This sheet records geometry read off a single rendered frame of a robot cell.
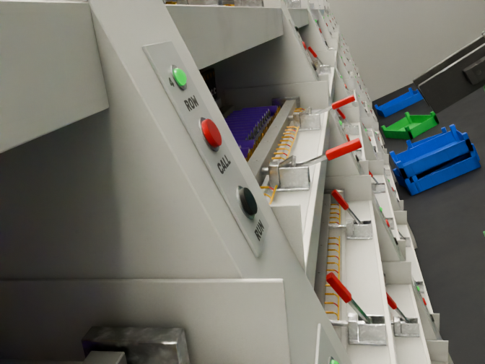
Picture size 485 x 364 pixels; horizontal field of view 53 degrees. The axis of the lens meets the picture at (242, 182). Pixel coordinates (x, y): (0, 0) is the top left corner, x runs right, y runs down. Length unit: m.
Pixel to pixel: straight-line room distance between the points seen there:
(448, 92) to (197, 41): 0.23
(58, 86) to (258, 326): 0.14
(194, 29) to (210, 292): 0.20
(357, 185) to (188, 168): 0.74
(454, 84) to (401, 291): 0.62
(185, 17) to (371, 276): 0.47
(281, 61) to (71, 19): 0.72
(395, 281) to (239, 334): 0.81
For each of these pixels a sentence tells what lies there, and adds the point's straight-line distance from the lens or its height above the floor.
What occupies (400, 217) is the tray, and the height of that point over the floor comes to 0.13.
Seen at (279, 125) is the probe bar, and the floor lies 0.73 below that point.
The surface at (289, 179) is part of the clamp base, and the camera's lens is 0.50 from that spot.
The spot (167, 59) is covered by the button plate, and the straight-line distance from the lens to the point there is 0.27.
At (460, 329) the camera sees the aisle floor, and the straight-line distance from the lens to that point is 1.39.
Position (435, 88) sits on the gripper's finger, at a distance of 0.47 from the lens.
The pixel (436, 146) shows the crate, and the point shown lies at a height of 0.10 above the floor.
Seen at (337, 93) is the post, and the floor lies 0.60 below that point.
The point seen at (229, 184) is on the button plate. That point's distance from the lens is 0.27.
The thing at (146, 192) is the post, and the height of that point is 0.79.
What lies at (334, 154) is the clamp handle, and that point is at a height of 0.71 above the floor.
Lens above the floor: 0.82
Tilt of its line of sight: 12 degrees down
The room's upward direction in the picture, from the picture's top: 28 degrees counter-clockwise
